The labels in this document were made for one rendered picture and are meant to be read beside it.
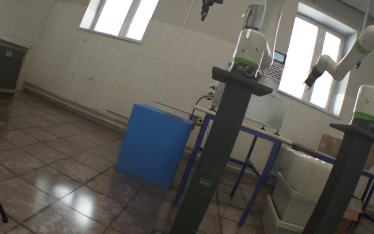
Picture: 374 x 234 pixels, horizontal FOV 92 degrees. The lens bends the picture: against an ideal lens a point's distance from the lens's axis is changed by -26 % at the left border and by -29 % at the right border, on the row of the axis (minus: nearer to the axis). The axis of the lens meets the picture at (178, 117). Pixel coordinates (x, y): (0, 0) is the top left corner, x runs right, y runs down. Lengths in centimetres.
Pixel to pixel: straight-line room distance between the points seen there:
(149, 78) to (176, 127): 173
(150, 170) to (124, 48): 224
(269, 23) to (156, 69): 252
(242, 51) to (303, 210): 112
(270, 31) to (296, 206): 110
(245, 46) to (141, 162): 137
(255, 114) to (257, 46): 88
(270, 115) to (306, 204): 74
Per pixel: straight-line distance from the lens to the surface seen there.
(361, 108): 128
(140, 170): 206
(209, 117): 165
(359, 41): 157
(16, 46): 348
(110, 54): 383
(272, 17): 130
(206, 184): 104
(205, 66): 349
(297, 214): 168
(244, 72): 95
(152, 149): 199
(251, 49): 104
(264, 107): 186
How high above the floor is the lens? 75
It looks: 4 degrees down
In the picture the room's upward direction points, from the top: 19 degrees clockwise
